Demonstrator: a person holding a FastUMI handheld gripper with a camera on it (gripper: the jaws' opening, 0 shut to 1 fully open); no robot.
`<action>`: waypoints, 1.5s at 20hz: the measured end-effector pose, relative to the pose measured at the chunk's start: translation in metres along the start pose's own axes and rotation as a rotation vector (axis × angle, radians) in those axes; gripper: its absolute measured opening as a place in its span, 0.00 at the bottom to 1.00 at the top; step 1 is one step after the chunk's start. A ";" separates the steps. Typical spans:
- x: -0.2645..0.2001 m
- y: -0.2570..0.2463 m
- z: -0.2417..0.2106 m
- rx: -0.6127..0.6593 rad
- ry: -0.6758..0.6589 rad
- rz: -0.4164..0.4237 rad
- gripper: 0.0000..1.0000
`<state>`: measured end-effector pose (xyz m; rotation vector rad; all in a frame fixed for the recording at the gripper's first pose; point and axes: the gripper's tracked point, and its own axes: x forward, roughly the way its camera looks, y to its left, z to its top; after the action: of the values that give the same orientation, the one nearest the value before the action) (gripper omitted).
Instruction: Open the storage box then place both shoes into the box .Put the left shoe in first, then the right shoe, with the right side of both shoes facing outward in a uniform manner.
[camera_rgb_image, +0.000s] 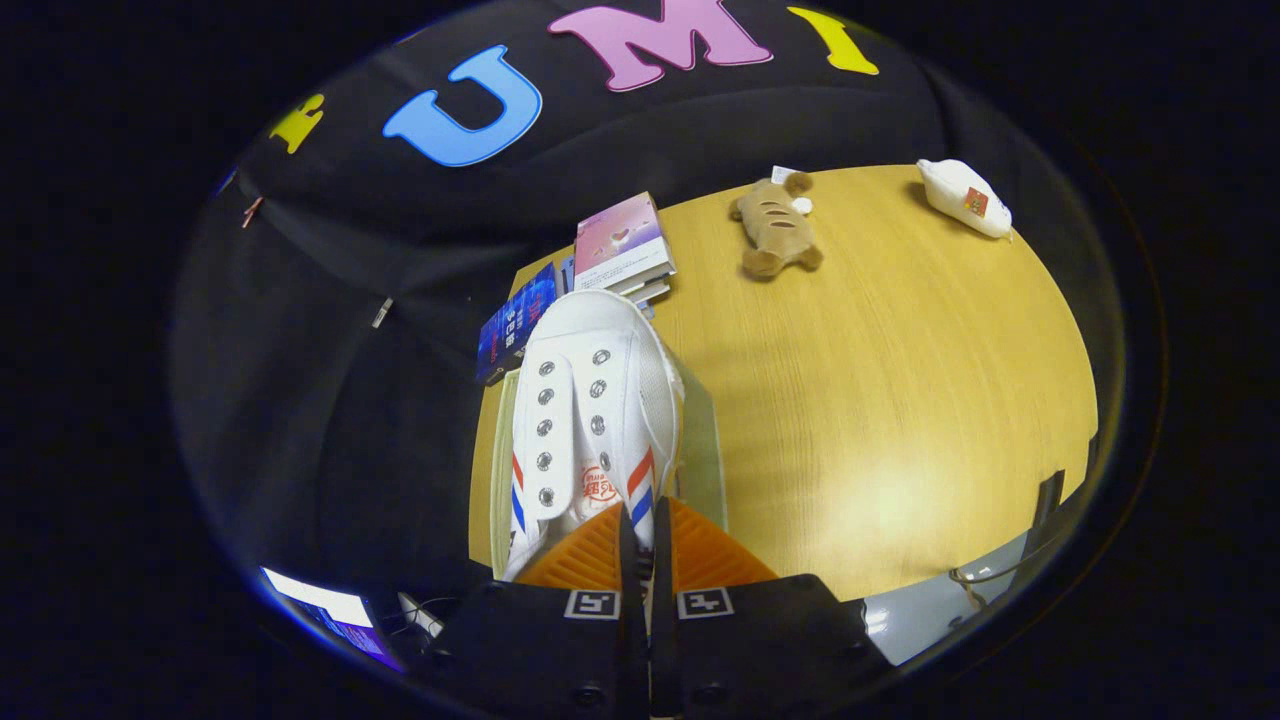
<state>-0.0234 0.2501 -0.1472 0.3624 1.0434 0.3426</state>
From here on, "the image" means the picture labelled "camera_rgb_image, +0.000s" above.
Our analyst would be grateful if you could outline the white striped canvas shoe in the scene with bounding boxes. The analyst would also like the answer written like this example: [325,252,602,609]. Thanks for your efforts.
[500,290,686,581]

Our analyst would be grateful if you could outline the white paged book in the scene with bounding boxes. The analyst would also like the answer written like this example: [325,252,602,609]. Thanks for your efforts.
[610,275,672,307]

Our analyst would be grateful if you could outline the brown plush toy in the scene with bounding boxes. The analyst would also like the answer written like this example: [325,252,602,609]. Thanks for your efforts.
[730,166,825,279]

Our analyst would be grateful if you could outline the white packet red label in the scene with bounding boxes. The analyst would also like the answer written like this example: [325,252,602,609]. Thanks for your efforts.
[917,160,1013,239]

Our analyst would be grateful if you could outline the pale green fabric storage box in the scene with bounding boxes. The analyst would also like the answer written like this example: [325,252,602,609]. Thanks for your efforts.
[488,365,728,581]

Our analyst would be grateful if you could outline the white desktop device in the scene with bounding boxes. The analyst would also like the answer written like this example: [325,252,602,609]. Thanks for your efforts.
[398,592,446,639]

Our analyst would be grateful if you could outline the black backdrop cloth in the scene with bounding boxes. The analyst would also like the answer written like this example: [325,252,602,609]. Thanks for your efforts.
[170,0,1101,601]

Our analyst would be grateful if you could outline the pink cover book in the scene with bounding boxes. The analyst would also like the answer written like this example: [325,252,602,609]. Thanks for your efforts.
[574,192,677,293]

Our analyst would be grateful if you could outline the dark blue book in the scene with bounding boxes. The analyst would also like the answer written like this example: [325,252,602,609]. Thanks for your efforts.
[476,262,559,386]

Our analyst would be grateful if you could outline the black cable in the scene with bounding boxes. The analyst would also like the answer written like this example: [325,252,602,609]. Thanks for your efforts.
[948,535,1061,611]

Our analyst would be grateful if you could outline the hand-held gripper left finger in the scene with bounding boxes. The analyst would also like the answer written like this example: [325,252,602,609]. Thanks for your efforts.
[430,503,649,720]

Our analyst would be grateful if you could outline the lit computer monitor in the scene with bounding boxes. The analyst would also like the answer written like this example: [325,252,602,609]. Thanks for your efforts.
[262,567,406,673]

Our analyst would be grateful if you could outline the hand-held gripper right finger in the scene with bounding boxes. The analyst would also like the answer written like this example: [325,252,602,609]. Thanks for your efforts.
[652,498,893,720]

